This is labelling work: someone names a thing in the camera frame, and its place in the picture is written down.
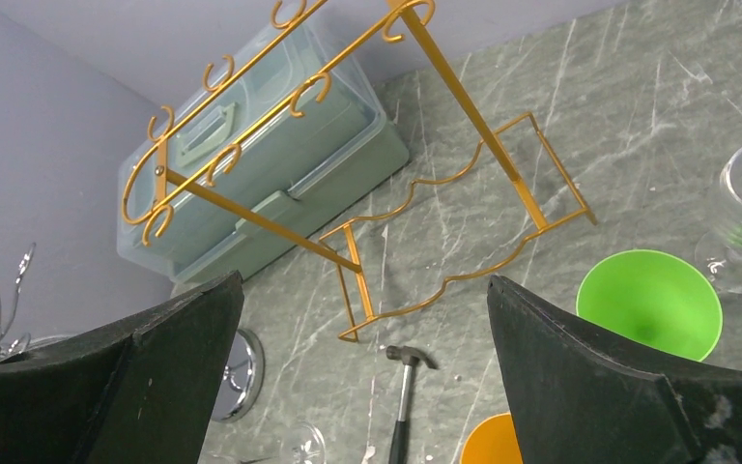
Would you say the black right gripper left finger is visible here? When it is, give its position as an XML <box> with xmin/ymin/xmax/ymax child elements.
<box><xmin>0</xmin><ymin>272</ymin><xmax>244</xmax><ymax>463</ymax></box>

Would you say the green wine glass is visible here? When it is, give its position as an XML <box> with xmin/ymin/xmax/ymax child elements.
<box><xmin>576</xmin><ymin>249</ymin><xmax>724</xmax><ymax>362</ymax></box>

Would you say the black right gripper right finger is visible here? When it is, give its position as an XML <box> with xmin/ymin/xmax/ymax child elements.
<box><xmin>487</xmin><ymin>276</ymin><xmax>742</xmax><ymax>463</ymax></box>

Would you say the orange wine glass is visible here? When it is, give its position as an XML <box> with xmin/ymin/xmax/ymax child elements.
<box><xmin>459</xmin><ymin>413</ymin><xmax>523</xmax><ymax>464</ymax></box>

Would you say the chrome tree glass rack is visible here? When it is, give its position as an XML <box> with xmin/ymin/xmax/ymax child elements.
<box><xmin>0</xmin><ymin>244</ymin><xmax>265</xmax><ymax>422</ymax></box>

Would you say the gold wire glass rack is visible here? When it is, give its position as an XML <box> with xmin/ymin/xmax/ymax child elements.
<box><xmin>119</xmin><ymin>1</ymin><xmax>598</xmax><ymax>343</ymax></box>

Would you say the clear plastic storage box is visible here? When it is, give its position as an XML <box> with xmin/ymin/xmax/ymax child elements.
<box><xmin>116</xmin><ymin>18</ymin><xmax>410</xmax><ymax>283</ymax></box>

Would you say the black handled hammer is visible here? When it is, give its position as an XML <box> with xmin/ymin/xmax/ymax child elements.
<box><xmin>385</xmin><ymin>345</ymin><xmax>439</xmax><ymax>464</ymax></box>

